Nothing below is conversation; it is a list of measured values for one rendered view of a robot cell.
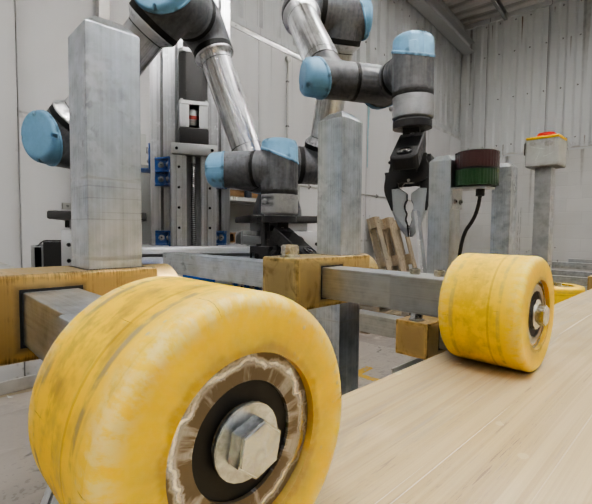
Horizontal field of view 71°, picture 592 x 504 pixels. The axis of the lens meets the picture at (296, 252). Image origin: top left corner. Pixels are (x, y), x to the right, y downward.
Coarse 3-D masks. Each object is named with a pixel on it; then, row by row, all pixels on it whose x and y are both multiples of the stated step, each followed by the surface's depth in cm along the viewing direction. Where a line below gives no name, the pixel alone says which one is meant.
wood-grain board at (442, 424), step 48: (576, 336) 38; (384, 384) 26; (432, 384) 26; (480, 384) 26; (528, 384) 26; (576, 384) 26; (384, 432) 20; (432, 432) 20; (480, 432) 20; (528, 432) 20; (576, 432) 20; (336, 480) 16; (384, 480) 16; (432, 480) 16; (480, 480) 16; (528, 480) 16; (576, 480) 16
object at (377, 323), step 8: (312, 312) 76; (360, 312) 69; (368, 312) 69; (376, 312) 69; (360, 320) 68; (368, 320) 67; (376, 320) 66; (384, 320) 65; (392, 320) 64; (360, 328) 68; (368, 328) 67; (376, 328) 66; (384, 328) 65; (392, 328) 64; (392, 336) 64; (440, 336) 58; (440, 344) 58
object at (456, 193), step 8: (464, 168) 58; (472, 184) 57; (480, 184) 57; (488, 184) 57; (456, 192) 61; (480, 192) 59; (456, 200) 61; (480, 200) 59; (456, 208) 62; (472, 216) 60; (464, 232) 61
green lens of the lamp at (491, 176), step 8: (472, 168) 57; (480, 168) 57; (488, 168) 57; (496, 168) 57; (456, 176) 59; (464, 176) 58; (472, 176) 57; (480, 176) 57; (488, 176) 57; (496, 176) 57; (456, 184) 59; (464, 184) 58; (496, 184) 57
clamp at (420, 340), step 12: (396, 324) 60; (408, 324) 58; (420, 324) 57; (432, 324) 57; (396, 336) 60; (408, 336) 58; (420, 336) 57; (432, 336) 57; (396, 348) 60; (408, 348) 58; (420, 348) 57; (432, 348) 57
